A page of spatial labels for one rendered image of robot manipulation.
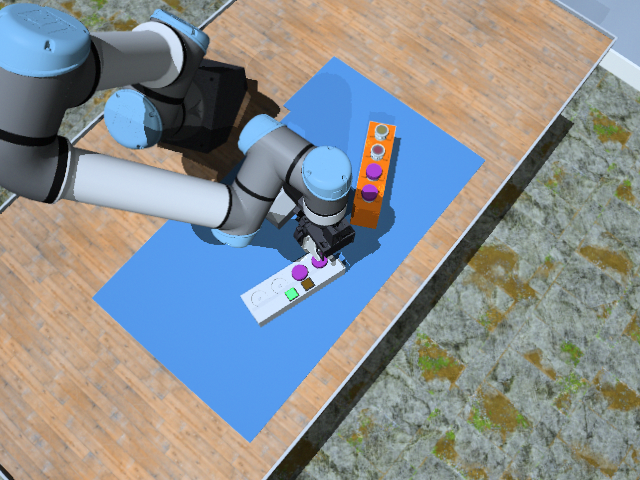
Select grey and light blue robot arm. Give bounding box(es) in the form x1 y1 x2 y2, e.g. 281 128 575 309
0 3 352 248

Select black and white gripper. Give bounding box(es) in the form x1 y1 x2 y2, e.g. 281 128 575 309
293 215 356 261

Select blue flat mat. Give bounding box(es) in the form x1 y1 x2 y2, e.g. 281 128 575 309
92 56 485 443

